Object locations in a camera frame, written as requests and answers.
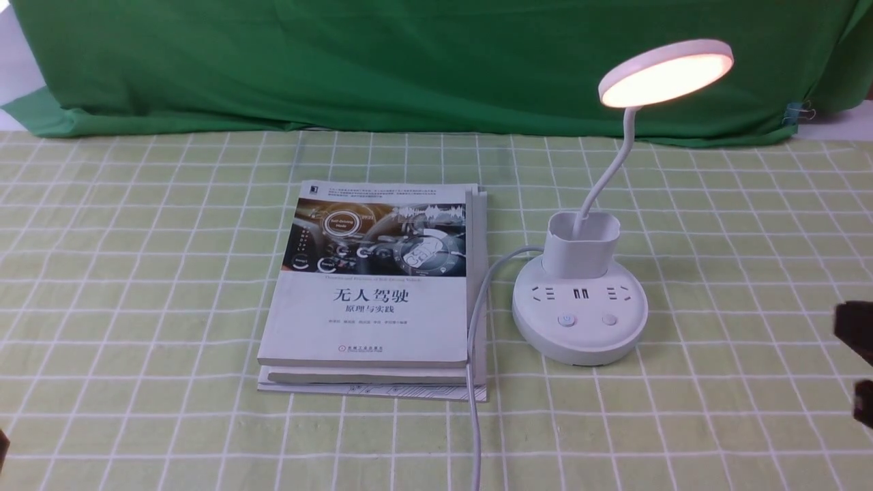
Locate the green checkered tablecloth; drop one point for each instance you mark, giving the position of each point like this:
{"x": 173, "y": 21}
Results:
{"x": 137, "y": 273}

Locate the top white book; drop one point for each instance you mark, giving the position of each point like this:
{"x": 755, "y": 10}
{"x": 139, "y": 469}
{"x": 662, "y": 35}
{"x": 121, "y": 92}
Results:
{"x": 374, "y": 275}

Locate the blue binder clip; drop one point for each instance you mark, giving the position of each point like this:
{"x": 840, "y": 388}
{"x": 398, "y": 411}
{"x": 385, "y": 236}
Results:
{"x": 797, "y": 112}

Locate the white desk lamp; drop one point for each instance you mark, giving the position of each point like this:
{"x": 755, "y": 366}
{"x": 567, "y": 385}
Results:
{"x": 574, "y": 302}

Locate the white book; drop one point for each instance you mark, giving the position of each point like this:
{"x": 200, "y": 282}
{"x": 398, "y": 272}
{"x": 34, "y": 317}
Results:
{"x": 374, "y": 275}
{"x": 409, "y": 382}

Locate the bottom white book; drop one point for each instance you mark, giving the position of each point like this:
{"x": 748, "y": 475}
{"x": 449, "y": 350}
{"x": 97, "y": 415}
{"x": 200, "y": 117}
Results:
{"x": 409, "y": 382}

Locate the green backdrop cloth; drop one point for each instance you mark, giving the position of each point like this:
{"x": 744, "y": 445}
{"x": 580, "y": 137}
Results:
{"x": 135, "y": 68}

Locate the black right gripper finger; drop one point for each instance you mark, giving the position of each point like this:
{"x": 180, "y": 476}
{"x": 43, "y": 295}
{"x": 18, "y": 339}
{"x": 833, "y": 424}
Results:
{"x": 852, "y": 325}
{"x": 863, "y": 402}

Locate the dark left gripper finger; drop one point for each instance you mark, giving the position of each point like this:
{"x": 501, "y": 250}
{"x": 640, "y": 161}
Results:
{"x": 4, "y": 448}

